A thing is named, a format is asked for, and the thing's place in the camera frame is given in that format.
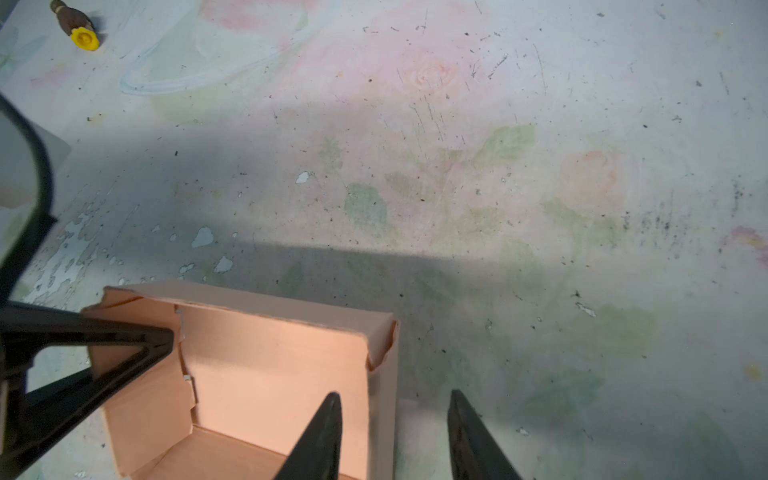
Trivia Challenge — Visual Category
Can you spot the orange cardboard paper box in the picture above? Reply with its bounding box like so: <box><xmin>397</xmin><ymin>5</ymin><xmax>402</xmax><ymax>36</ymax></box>
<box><xmin>84</xmin><ymin>281</ymin><xmax>399</xmax><ymax>479</ymax></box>

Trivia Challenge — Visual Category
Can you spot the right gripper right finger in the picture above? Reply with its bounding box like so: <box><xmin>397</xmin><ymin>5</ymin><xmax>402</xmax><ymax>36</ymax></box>
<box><xmin>447</xmin><ymin>389</ymin><xmax>522</xmax><ymax>480</ymax></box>

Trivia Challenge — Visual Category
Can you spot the small brown yellow toy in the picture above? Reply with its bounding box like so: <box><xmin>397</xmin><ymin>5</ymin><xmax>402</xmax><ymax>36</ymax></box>
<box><xmin>50</xmin><ymin>0</ymin><xmax>101</xmax><ymax>51</ymax></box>

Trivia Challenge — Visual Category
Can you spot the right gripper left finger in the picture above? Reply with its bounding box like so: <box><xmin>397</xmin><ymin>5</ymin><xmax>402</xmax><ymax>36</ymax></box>
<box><xmin>274</xmin><ymin>392</ymin><xmax>343</xmax><ymax>480</ymax></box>

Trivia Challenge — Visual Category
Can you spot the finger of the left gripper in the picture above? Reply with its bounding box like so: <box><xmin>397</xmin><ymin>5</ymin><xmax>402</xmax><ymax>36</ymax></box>
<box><xmin>1</xmin><ymin>302</ymin><xmax>174</xmax><ymax>479</ymax></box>

